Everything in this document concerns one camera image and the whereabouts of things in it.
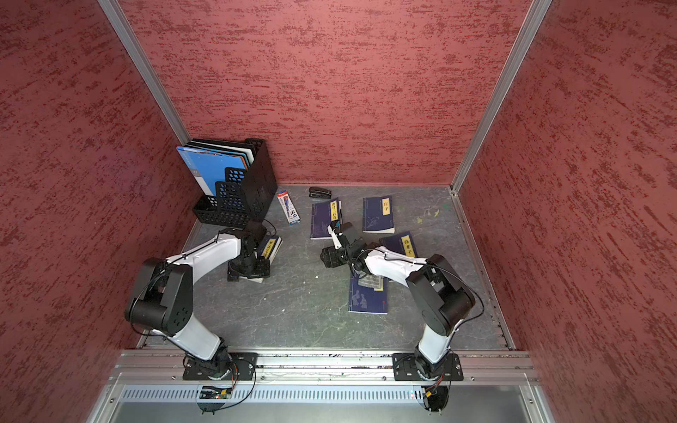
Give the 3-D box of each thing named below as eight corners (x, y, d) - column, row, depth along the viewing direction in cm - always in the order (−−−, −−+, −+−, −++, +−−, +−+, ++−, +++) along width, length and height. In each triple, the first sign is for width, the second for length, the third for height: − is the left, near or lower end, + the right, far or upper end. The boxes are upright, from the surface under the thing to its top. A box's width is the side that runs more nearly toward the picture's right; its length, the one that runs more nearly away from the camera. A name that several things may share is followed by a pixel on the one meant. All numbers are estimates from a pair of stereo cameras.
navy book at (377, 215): (362, 233, 107) (363, 229, 104) (361, 200, 119) (361, 195, 116) (394, 234, 107) (395, 229, 104) (389, 200, 119) (390, 196, 116)
